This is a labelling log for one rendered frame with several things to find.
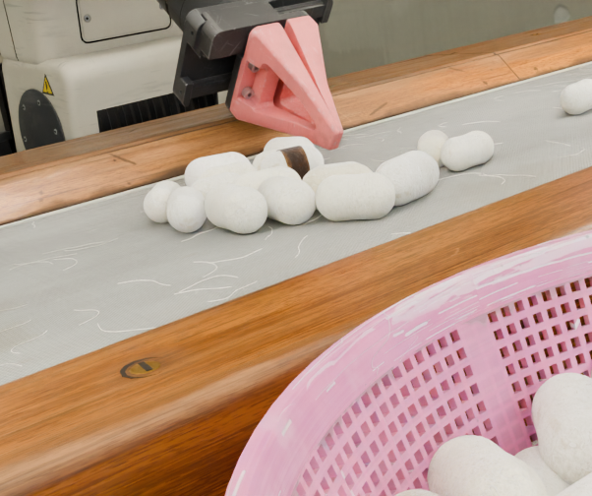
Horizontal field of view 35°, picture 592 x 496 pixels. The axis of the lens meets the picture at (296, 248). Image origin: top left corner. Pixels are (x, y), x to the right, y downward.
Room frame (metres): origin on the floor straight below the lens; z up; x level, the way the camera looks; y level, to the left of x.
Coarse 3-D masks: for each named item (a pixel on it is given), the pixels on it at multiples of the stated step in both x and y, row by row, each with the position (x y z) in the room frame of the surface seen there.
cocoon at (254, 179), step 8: (272, 168) 0.46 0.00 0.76; (280, 168) 0.46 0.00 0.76; (288, 168) 0.46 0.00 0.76; (240, 176) 0.46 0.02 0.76; (248, 176) 0.46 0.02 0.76; (256, 176) 0.45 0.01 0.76; (264, 176) 0.45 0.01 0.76; (288, 176) 0.46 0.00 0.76; (296, 176) 0.46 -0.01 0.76; (240, 184) 0.45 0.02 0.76; (248, 184) 0.45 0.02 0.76; (256, 184) 0.45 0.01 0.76
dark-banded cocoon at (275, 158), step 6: (306, 150) 0.51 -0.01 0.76; (312, 150) 0.51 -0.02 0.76; (270, 156) 0.51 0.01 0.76; (276, 156) 0.50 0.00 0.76; (282, 156) 0.50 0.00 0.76; (312, 156) 0.51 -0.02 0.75; (318, 156) 0.51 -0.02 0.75; (264, 162) 0.51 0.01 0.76; (270, 162) 0.50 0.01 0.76; (276, 162) 0.50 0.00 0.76; (282, 162) 0.50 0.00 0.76; (312, 162) 0.51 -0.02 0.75; (318, 162) 0.51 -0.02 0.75; (264, 168) 0.50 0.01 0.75; (312, 168) 0.51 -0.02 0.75
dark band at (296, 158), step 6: (282, 150) 0.51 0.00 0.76; (288, 150) 0.51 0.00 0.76; (294, 150) 0.51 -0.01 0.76; (300, 150) 0.51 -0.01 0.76; (288, 156) 0.50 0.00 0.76; (294, 156) 0.50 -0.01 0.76; (300, 156) 0.51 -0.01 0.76; (306, 156) 0.51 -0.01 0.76; (288, 162) 0.50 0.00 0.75; (294, 162) 0.50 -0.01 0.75; (300, 162) 0.50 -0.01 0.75; (306, 162) 0.50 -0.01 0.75; (294, 168) 0.50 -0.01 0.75; (300, 168) 0.50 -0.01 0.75; (306, 168) 0.50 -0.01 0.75; (300, 174) 0.50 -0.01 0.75
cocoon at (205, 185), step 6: (222, 174) 0.48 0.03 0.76; (228, 174) 0.48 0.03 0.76; (234, 174) 0.48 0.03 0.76; (198, 180) 0.48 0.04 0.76; (204, 180) 0.47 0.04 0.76; (210, 180) 0.47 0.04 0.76; (216, 180) 0.47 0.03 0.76; (222, 180) 0.48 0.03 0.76; (228, 180) 0.48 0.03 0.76; (192, 186) 0.47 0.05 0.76; (198, 186) 0.47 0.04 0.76; (204, 186) 0.47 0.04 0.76; (210, 186) 0.47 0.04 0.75; (204, 192) 0.47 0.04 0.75
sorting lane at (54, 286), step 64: (384, 128) 0.65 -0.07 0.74; (448, 128) 0.61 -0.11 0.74; (512, 128) 0.58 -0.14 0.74; (576, 128) 0.54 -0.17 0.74; (128, 192) 0.57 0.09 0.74; (448, 192) 0.44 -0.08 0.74; (512, 192) 0.42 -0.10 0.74; (0, 256) 0.46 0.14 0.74; (64, 256) 0.44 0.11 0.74; (128, 256) 0.42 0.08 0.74; (192, 256) 0.40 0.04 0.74; (256, 256) 0.38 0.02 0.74; (320, 256) 0.37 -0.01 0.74; (0, 320) 0.35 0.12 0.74; (64, 320) 0.34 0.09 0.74; (128, 320) 0.33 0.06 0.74; (0, 384) 0.28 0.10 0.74
